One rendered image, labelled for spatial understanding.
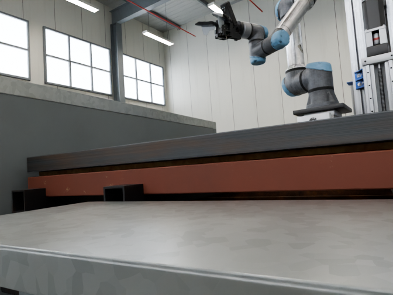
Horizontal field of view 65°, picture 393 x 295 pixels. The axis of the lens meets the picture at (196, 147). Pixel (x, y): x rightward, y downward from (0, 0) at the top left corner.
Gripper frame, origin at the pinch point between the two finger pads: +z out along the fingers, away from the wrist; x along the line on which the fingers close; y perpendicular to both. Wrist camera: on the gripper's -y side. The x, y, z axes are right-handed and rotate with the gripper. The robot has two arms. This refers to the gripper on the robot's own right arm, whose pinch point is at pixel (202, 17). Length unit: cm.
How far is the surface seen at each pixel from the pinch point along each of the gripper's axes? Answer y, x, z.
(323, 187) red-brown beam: 58, -93, 35
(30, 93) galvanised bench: 40, -28, 69
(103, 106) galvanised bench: 42, -15, 47
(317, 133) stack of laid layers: 50, -91, 36
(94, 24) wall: -337, 1062, -166
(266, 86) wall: -113, 763, -719
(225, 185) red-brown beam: 59, -80, 43
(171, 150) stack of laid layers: 53, -71, 48
